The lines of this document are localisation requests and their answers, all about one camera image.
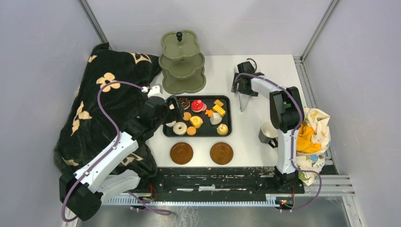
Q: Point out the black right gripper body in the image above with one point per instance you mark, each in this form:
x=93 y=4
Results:
x=237 y=79

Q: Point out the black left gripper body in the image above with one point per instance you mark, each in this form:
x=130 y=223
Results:
x=162 y=119

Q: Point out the steel tongs white handle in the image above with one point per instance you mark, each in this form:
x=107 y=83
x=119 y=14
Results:
x=243 y=101

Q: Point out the orange fish-shaped pastry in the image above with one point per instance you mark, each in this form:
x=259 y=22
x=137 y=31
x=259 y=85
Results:
x=209 y=113

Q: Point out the yellow layered cake slice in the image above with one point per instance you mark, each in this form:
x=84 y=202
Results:
x=218 y=109

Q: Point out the white cake block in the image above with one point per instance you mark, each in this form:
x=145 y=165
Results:
x=215 y=119

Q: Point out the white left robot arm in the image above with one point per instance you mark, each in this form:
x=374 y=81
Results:
x=83 y=192

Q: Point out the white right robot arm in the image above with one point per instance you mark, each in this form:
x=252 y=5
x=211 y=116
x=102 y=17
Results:
x=286 y=117

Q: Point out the round tan biscuit upper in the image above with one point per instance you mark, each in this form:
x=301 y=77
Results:
x=186 y=116

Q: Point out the round tan biscuit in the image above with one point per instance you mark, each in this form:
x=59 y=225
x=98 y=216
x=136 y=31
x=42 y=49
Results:
x=191 y=131
x=186 y=116

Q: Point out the chocolate sprinkle donut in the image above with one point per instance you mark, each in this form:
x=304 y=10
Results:
x=184 y=103

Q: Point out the white round cake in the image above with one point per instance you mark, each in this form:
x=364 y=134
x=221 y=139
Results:
x=171 y=124

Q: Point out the white glazed donut lower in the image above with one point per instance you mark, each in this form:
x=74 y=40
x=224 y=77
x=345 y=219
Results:
x=180 y=128

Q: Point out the red glazed donut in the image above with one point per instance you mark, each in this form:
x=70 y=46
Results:
x=198 y=106

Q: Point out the yellow swirl roll cake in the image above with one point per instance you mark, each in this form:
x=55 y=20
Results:
x=196 y=121

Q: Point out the round tan biscuit lower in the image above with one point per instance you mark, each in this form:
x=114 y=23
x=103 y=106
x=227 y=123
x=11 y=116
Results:
x=191 y=131

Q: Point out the black rectangular tray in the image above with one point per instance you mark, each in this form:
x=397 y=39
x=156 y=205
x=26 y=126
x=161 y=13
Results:
x=207 y=129

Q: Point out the rectangular tan cracker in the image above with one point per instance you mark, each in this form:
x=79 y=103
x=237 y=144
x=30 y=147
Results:
x=218 y=102

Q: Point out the brown wooden coaster left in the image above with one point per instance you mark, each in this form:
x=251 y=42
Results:
x=181 y=153

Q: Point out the brown wooden coaster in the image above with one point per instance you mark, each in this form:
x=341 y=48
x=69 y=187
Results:
x=181 y=153
x=221 y=153

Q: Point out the yellow cream cupcake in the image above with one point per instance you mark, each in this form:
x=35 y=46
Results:
x=222 y=129

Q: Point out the green three-tier serving stand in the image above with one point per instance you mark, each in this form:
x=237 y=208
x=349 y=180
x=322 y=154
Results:
x=182 y=63

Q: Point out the grey mug white inside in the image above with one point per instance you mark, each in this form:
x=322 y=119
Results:
x=268 y=135

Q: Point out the brown wooden coaster right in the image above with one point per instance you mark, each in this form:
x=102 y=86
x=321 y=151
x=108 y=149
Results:
x=221 y=153

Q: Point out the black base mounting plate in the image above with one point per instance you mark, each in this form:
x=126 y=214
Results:
x=256 y=179

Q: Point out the black floral plush blanket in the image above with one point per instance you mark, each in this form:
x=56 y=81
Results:
x=87 y=131

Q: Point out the patterned white yellow cloth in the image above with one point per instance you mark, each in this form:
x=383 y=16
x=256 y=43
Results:
x=312 y=142

